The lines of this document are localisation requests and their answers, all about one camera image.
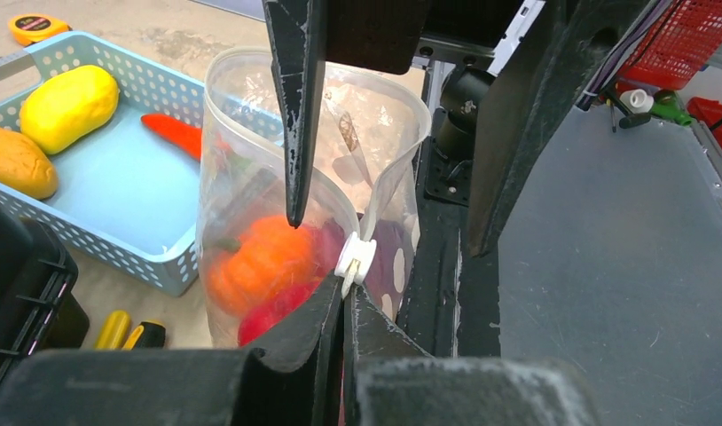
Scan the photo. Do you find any yellow black screwdriver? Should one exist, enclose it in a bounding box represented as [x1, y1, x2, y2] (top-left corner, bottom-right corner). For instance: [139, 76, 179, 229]
[121, 321, 167, 350]

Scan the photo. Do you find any red bell pepper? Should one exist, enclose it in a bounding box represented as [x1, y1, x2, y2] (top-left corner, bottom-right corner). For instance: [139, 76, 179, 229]
[237, 279, 321, 346]

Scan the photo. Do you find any yellow squash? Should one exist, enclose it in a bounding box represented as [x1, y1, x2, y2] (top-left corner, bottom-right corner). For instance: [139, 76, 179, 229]
[20, 65, 120, 155]

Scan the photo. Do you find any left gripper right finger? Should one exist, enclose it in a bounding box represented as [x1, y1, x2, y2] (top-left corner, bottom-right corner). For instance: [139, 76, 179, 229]
[343, 285, 601, 425]

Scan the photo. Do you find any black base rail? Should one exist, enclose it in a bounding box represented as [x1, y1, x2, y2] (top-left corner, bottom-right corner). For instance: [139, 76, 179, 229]
[396, 138, 501, 357]

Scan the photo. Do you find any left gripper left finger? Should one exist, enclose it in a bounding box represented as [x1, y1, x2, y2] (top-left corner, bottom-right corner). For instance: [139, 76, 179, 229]
[0, 277, 343, 425]

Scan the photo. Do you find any yellow tape measure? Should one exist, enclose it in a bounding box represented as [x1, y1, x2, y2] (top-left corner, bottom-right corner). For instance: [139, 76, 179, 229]
[7, 13, 72, 47]

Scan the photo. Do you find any orange carrot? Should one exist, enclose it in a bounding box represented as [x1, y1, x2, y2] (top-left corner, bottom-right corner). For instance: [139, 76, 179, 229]
[140, 114, 205, 162]

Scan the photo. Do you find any clear zip top bag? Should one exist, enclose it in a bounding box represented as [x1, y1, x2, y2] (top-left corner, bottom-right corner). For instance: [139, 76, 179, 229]
[196, 48, 432, 348]

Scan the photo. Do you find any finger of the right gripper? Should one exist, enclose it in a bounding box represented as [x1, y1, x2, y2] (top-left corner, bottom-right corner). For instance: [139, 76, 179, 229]
[263, 0, 327, 228]
[467, 1, 655, 256]

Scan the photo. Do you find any purple onion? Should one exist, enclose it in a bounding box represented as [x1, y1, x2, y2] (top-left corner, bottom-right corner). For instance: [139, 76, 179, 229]
[312, 218, 413, 316]

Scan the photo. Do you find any light blue plastic basket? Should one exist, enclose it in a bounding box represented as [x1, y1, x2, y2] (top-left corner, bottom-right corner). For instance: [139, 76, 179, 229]
[0, 30, 286, 298]

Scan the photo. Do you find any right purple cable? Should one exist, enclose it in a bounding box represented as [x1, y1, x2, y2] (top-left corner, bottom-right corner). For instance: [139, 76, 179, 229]
[575, 0, 677, 113]

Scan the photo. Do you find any red plastic crate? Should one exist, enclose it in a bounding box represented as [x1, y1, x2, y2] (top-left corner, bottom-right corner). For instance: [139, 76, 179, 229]
[617, 0, 722, 91]

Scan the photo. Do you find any black plastic toolbox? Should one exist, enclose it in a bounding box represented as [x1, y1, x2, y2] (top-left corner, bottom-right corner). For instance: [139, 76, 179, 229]
[0, 205, 90, 387]

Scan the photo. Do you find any small orange pumpkin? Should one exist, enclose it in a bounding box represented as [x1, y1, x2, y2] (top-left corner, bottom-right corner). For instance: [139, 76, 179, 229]
[205, 216, 317, 317]

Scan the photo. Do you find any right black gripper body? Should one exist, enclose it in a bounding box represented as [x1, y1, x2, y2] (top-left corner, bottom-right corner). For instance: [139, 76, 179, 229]
[326, 0, 543, 75]

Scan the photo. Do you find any yellow handled screwdriver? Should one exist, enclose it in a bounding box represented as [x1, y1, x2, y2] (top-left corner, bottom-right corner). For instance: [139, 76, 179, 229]
[94, 310, 131, 350]

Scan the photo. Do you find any yellow lemon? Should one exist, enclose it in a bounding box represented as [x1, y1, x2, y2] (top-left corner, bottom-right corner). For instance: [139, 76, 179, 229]
[0, 128, 59, 200]

